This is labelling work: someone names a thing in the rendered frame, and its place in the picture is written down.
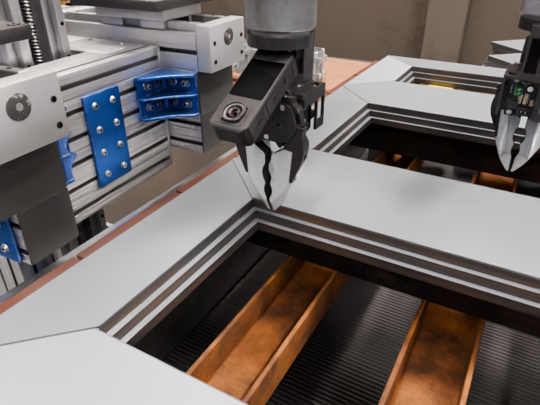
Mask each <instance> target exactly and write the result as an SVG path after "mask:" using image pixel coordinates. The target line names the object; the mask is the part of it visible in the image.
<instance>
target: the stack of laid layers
mask: <svg viewBox="0 0 540 405"><path fill-rule="evenodd" d="M396 81H398V82H404V83H409V84H413V83H419V84H430V85H436V86H442V87H448V88H459V89H465V90H471V91H478V92H488V93H494V94H496V91H497V85H498V84H502V81H503V78H500V77H493V76H481V75H474V74H468V73H461V72H449V71H442V70H436V69H428V68H421V67H411V68H410V69H409V70H407V71H406V72H405V73H404V74H402V75H401V76H400V77H399V78H398V79H397V80H396ZM370 123H371V124H376V125H384V126H389V127H393V128H398V129H406V130H411V131H416V132H420V133H428V134H433V135H437V136H442V137H450V138H455V139H460V140H464V141H472V142H477V143H481V144H486V145H495V146H497V145H496V141H495V129H494V126H493V124H492V123H487V122H481V121H472V120H467V119H462V118H457V117H447V116H442V115H437V114H432V113H427V112H418V111H412V110H407V109H402V108H393V107H388V106H383V105H378V104H367V105H366V106H364V107H363V108H362V109H361V110H359V111H358V112H357V113H356V114H354V115H353V116H352V117H351V118H350V119H349V120H348V121H347V122H346V123H344V124H343V125H342V126H341V127H339V128H338V129H337V130H336V131H334V132H333V133H332V134H331V135H329V136H328V137H327V138H326V139H325V140H324V141H323V142H322V143H320V144H319V145H318V146H317V147H315V148H314V149H315V150H319V151H323V152H326V153H334V154H339V153H340V152H341V151H342V150H343V149H344V148H345V147H347V146H348V144H349V143H351V142H352V140H353V139H355V138H356V136H357V135H359V134H360V133H361V132H362V131H363V130H364V129H365V128H366V127H367V126H368V125H369V124H370ZM257 230H261V231H265V232H267V233H271V234H273V235H278V236H280V237H284V238H286V239H290V240H293V241H296V242H299V243H303V244H306V245H309V246H312V247H315V248H319V249H321V250H325V251H328V252H332V253H334V254H337V255H340V256H344V257H347V258H350V259H353V260H357V261H360V262H363V263H366V264H370V265H373V266H375V267H378V268H383V269H386V270H388V271H391V272H396V273H398V274H401V275H404V276H409V277H411V278H414V279H417V280H421V281H424V282H427V283H429V284H434V285H437V286H440V287H442V288H447V289H450V290H452V291H455V292H458V293H463V294H465V295H468V296H471V297H475V298H478V299H481V300H483V301H488V302H491V303H494V304H496V305H500V306H504V307H506V308H509V309H513V310H517V311H519V312H522V313H526V314H529V315H532V316H535V317H539V318H540V279H538V278H535V277H532V276H527V275H524V274H521V273H518V272H513V271H510V270H506V269H504V268H499V267H495V266H492V265H489V264H484V263H481V262H478V261H475V260H470V259H467V258H464V257H460V256H455V255H453V254H449V253H447V252H442V251H438V250H435V249H432V248H429V247H424V246H421V245H418V244H415V243H409V242H407V241H403V240H401V239H396V238H392V237H389V236H386V235H381V234H378V233H375V232H372V231H367V230H363V229H361V228H357V227H352V226H350V225H346V224H344V223H338V222H335V221H332V220H329V219H324V218H321V217H318V216H315V215H310V214H306V213H304V212H300V211H295V210H292V209H289V208H286V207H281V206H279V207H278V208H277V209H276V210H275V211H274V210H273V209H268V208H267V206H266V205H265V203H264V201H260V200H258V199H254V198H253V199H252V201H250V203H248V204H247V205H246V206H245V207H243V208H242V209H241V210H240V211H238V212H237V213H236V214H235V215H233V216H232V217H231V218H230V219H229V220H228V221H226V222H225V223H224V224H223V225H222V226H221V227H219V228H218V229H217V230H216V231H214V232H213V233H212V234H211V235H209V236H208V237H207V238H206V239H205V240H203V241H202V242H201V243H200V244H199V245H198V246H197V247H195V248H194V249H193V250H192V251H191V252H189V253H188V254H187V255H186V256H184V257H183V258H182V259H181V260H179V261H178V262H177V263H176V264H175V265H174V266H173V267H172V268H170V269H169V270H168V271H167V272H165V273H164V274H163V275H162V276H160V277H159V278H158V279H157V280H155V281H154V282H153V283H152V284H151V285H150V286H149V287H148V288H146V289H145V290H144V291H143V292H141V293H140V294H139V295H138V296H136V297H135V298H134V299H133V300H131V301H130V302H129V303H128V304H127V305H126V306H125V307H124V308H122V309H121V310H120V311H119V312H117V313H116V314H115V315H114V316H112V317H111V318H110V319H109V320H107V321H106V322H105V323H104V324H103V325H102V326H101V327H98V328H97V329H99V330H101V331H103V332H105V333H107V334H109V335H111V336H113V337H115V338H117V339H119V340H121V341H123V342H124V343H126V344H128V345H130V346H132V347H134V346H135V345H136V344H137V343H138V342H139V341H140V340H141V339H142V338H143V337H144V336H145V335H146V334H147V333H148V332H149V331H150V330H151V329H152V328H154V327H155V326H156V325H157V324H158V323H159V322H160V321H161V320H162V319H163V318H164V317H165V316H166V315H168V314H169V313H170V312H171V311H172V310H173V309H174V308H175V307H176V306H177V305H178V304H179V303H180V302H182V301H183V300H184V299H185V298H186V297H187V296H188V295H189V294H190V293H191V292H192V291H193V290H194V289H196V288H197V287H198V286H199V285H200V284H201V283H202V282H203V281H204V280H205V279H206V278H207V277H208V276H209V275H210V274H211V273H212V272H213V271H214V270H215V269H216V268H217V267H218V266H219V265H220V264H222V263H223V262H224V261H225V260H226V259H227V258H228V257H229V256H230V255H231V254H232V253H233V252H234V251H236V250H237V249H238V248H239V247H240V246H241V245H242V244H243V243H244V242H245V241H246V240H247V239H248V238H250V237H251V236H252V235H253V234H254V233H255V232H256V231H257Z"/></svg>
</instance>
